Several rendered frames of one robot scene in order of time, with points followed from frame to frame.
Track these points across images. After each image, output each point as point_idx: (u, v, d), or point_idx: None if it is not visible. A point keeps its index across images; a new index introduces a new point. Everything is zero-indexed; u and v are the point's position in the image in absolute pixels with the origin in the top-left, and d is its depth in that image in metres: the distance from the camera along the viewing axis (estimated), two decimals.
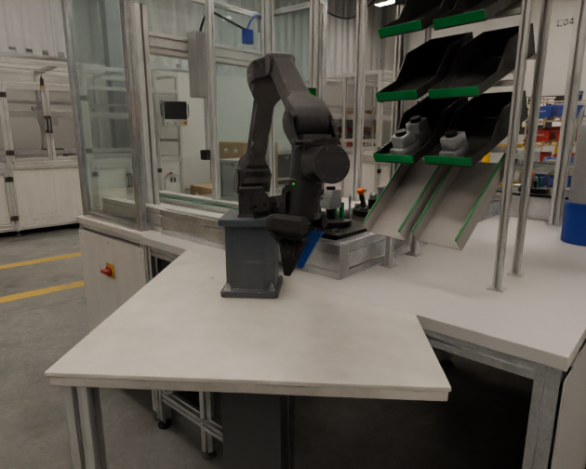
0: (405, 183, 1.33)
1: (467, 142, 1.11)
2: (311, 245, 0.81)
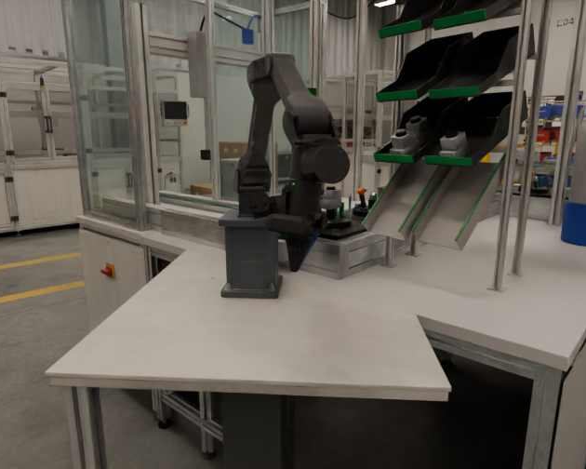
0: (405, 183, 1.33)
1: (467, 142, 1.11)
2: None
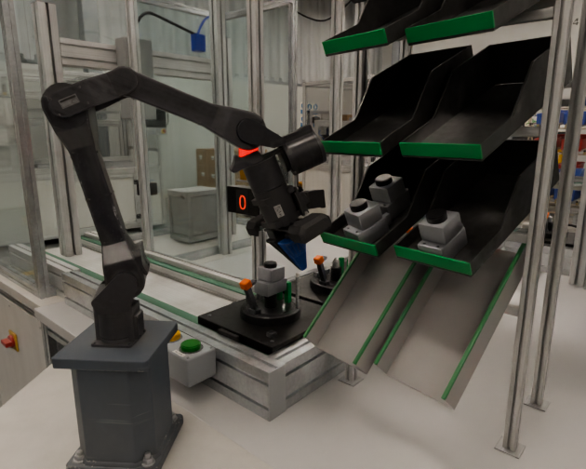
0: (371, 269, 0.89)
1: (463, 230, 0.68)
2: (288, 251, 0.76)
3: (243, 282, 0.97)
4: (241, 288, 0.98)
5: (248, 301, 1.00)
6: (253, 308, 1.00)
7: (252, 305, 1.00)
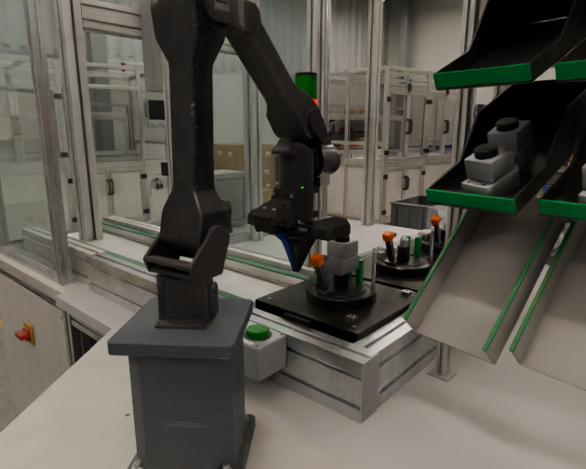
0: (477, 238, 0.74)
1: None
2: None
3: (314, 257, 0.82)
4: (312, 265, 0.82)
5: (319, 280, 0.84)
6: (324, 289, 0.85)
7: (323, 286, 0.84)
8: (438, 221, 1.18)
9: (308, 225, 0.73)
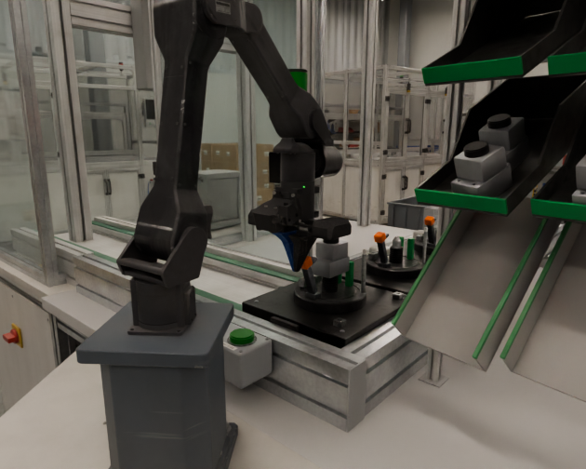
0: (469, 240, 0.71)
1: None
2: None
3: None
4: None
5: (307, 283, 0.82)
6: (312, 292, 0.82)
7: (312, 288, 0.82)
8: (432, 221, 1.16)
9: (309, 224, 0.73)
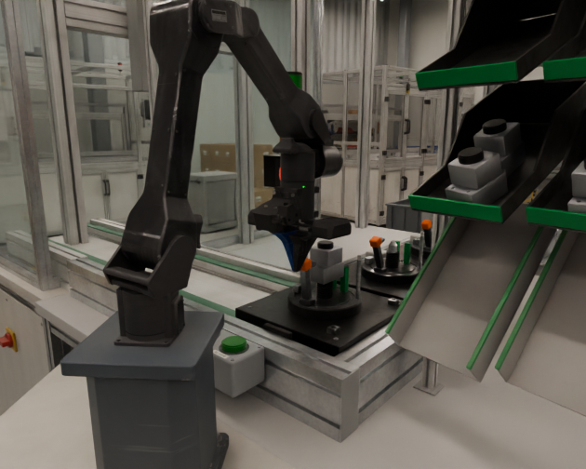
0: (464, 247, 0.70)
1: None
2: None
3: None
4: None
5: (302, 287, 0.81)
6: (306, 298, 0.81)
7: (306, 293, 0.81)
8: (430, 224, 1.14)
9: (309, 224, 0.73)
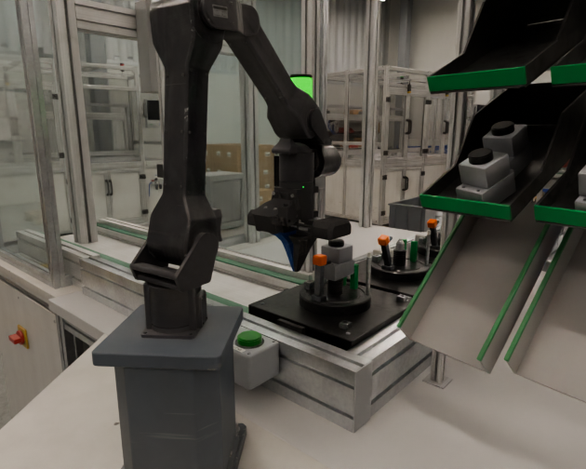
0: (472, 244, 0.72)
1: None
2: None
3: (318, 255, 0.82)
4: (313, 263, 0.83)
5: (315, 282, 0.83)
6: (318, 293, 0.84)
7: (319, 288, 0.83)
8: (435, 223, 1.17)
9: (309, 225, 0.73)
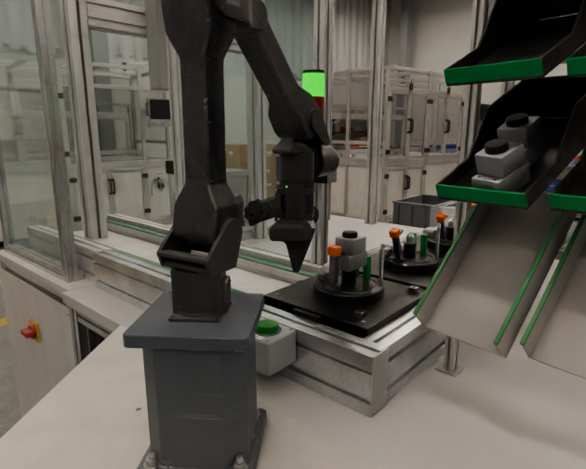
0: (486, 234, 0.74)
1: None
2: None
3: (333, 247, 0.84)
4: (328, 254, 0.84)
5: (330, 273, 0.85)
6: (332, 284, 0.85)
7: (333, 279, 0.85)
8: (444, 218, 1.19)
9: None
